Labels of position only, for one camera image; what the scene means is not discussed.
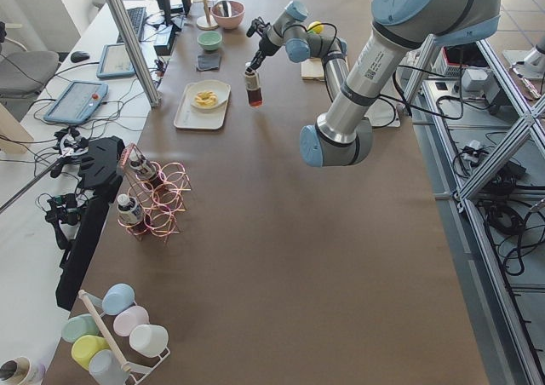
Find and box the green cup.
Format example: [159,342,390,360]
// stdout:
[60,313,100,343]

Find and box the pink cup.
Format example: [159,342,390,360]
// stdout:
[113,305,149,337]

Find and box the grey blue cup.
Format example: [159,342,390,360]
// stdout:
[89,349,129,385]

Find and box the yellow lemon upper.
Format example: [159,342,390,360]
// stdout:
[307,20,324,35]

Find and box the yellow cup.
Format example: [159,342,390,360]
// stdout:
[71,335,110,371]

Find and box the pink ice bowl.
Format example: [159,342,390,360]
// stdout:
[210,0,245,30]

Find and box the white cup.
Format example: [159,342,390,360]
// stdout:
[129,324,169,358]

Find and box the paper cup with brown contents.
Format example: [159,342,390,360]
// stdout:
[1,357,45,385]

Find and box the braided ring bread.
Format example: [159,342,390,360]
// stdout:
[193,90,218,109]

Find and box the white round plate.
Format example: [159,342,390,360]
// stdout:
[186,79,231,112]

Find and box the mint green bowl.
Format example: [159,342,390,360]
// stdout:
[197,31,223,51]

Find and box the cream rectangular serving tray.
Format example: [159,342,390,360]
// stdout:
[174,83,229,130]

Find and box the blue teach pendant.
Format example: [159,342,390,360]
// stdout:
[43,81,108,125]
[96,43,135,79]

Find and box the copper wire bottle rack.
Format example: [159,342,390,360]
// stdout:
[115,143,192,241]

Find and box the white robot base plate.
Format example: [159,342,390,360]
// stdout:
[366,99,401,129]

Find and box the black keyboard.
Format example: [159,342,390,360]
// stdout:
[126,7,146,41]

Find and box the wooden cutting board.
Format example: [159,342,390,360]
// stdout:
[301,58,325,83]

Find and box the white cup rack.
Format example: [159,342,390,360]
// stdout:
[77,290,171,384]

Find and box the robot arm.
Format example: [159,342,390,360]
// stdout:
[244,0,501,167]

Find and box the metal ice scoop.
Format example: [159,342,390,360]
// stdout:
[212,0,232,18]

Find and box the aluminium frame post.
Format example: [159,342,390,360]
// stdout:
[106,0,160,107]

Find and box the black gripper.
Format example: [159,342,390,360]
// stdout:
[246,17,281,71]

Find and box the wooden glass hanger stand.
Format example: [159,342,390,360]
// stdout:
[196,0,219,31]

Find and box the black computer mouse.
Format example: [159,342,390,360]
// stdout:
[70,51,90,63]

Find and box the tea bottle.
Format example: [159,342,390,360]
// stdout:
[244,62,262,107]
[129,157,164,190]
[117,193,148,235]

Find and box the black monitor stand left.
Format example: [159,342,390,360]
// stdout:
[55,135,125,311]

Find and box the grey folded cloth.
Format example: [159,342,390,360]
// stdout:
[196,53,221,72]

